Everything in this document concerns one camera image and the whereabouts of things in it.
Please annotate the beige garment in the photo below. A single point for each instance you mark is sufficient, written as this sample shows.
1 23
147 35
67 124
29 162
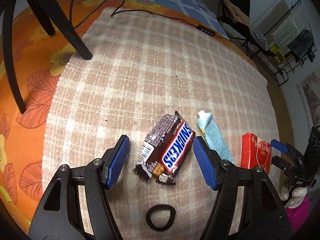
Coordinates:
237 15

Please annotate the black tripod stand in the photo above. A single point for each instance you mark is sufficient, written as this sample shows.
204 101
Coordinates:
75 37

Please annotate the person's right hand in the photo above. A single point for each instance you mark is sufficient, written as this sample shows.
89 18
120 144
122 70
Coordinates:
296 196

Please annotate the white striped towel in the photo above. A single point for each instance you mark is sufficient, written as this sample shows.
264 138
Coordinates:
287 27

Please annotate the pink cloth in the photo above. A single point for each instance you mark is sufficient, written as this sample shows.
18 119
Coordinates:
298 215

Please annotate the striped garment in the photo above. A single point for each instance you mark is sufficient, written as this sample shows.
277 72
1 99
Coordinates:
260 38

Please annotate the brown chocolate bar wrapper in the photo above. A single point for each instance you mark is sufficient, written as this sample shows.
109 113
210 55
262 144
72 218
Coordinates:
172 150

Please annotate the black clothes rack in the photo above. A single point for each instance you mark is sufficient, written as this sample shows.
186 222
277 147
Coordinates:
282 78

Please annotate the orange floral cloth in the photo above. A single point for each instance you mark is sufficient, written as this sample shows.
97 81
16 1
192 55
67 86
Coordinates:
32 80

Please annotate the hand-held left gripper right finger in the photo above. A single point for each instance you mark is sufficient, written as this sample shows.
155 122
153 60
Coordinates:
205 162

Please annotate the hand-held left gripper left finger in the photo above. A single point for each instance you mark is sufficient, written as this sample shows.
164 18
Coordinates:
117 160

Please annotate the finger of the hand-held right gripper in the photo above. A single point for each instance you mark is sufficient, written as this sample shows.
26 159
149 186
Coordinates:
278 145
281 165

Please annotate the dark hanging jacket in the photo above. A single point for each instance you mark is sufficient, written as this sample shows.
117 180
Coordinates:
302 42

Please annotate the red cardboard box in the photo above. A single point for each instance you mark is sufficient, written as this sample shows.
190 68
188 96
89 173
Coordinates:
255 152

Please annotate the light blue packet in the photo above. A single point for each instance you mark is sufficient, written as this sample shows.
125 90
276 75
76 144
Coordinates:
215 140

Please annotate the yellow crate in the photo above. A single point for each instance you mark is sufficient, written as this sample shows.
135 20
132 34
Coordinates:
276 55

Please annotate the beige plaid cloth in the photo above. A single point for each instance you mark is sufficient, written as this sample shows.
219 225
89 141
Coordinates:
150 67

